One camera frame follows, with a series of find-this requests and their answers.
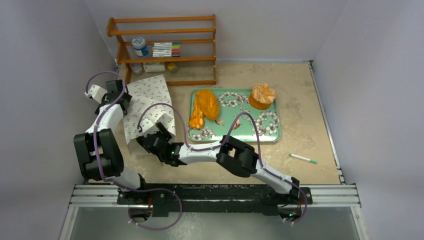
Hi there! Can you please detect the blue lidded jar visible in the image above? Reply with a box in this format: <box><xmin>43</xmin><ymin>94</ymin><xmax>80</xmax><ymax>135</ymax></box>
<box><xmin>131</xmin><ymin>37</ymin><xmax>149</xmax><ymax>57</ymax></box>

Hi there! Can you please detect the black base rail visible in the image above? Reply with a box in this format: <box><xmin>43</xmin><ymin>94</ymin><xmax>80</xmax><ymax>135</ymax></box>
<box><xmin>117</xmin><ymin>183</ymin><xmax>313</xmax><ymax>219</ymax></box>

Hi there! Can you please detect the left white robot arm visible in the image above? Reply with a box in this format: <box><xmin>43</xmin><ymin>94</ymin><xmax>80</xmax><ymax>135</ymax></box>
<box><xmin>73</xmin><ymin>80</ymin><xmax>149</xmax><ymax>205</ymax></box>

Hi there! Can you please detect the orange braided fake bread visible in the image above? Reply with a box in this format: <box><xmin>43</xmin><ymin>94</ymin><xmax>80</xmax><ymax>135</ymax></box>
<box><xmin>189</xmin><ymin>100</ymin><xmax>205</xmax><ymax>129</ymax></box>

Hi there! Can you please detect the white patterned paper bag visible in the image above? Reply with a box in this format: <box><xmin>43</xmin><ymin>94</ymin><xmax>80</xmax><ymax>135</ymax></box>
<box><xmin>122</xmin><ymin>75</ymin><xmax>176</xmax><ymax>156</ymax></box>

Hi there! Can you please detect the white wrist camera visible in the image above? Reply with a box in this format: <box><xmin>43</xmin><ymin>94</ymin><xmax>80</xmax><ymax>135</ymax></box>
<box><xmin>84</xmin><ymin>84</ymin><xmax>107</xmax><ymax>103</ymax></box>
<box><xmin>139</xmin><ymin>118</ymin><xmax>158</xmax><ymax>135</ymax></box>

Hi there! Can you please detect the green floral tray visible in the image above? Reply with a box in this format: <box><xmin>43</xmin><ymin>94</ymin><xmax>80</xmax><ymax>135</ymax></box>
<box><xmin>187</xmin><ymin>88</ymin><xmax>282</xmax><ymax>143</ymax></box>

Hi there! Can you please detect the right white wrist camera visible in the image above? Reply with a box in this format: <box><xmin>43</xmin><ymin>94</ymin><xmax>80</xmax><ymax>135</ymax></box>
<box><xmin>139</xmin><ymin>118</ymin><xmax>158</xmax><ymax>135</ymax></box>

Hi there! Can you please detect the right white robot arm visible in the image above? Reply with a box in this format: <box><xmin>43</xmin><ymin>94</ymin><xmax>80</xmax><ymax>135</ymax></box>
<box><xmin>136</xmin><ymin>123</ymin><xmax>301</xmax><ymax>204</ymax></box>

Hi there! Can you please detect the green white pen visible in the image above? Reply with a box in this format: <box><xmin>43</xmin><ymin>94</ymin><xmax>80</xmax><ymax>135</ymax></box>
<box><xmin>289</xmin><ymin>153</ymin><xmax>318</xmax><ymax>164</ymax></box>

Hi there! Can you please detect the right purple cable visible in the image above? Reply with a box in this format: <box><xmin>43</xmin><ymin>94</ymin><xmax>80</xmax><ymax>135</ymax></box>
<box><xmin>137</xmin><ymin>102</ymin><xmax>308</xmax><ymax>224</ymax></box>

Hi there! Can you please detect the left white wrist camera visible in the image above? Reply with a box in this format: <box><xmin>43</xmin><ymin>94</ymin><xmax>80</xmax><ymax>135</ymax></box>
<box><xmin>84</xmin><ymin>84</ymin><xmax>107</xmax><ymax>103</ymax></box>

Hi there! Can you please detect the yellow grey sharpener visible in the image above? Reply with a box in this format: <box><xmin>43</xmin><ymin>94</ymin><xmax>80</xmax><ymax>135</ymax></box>
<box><xmin>166</xmin><ymin>62</ymin><xmax>179</xmax><ymax>73</ymax></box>

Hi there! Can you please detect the wooden shelf rack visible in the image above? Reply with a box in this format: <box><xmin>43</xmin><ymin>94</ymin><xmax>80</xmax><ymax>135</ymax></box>
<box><xmin>106</xmin><ymin>14</ymin><xmax>217</xmax><ymax>86</ymax></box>

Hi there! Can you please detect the white small box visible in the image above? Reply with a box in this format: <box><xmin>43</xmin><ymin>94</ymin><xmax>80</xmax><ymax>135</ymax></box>
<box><xmin>142</xmin><ymin>62</ymin><xmax>166</xmax><ymax>73</ymax></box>

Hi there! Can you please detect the small clear jar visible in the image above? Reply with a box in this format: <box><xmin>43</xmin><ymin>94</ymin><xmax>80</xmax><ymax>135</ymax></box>
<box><xmin>129</xmin><ymin>63</ymin><xmax>144</xmax><ymax>75</ymax></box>

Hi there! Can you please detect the pack of coloured markers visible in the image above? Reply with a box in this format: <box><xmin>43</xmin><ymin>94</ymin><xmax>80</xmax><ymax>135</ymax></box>
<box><xmin>152</xmin><ymin>41</ymin><xmax>181</xmax><ymax>58</ymax></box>

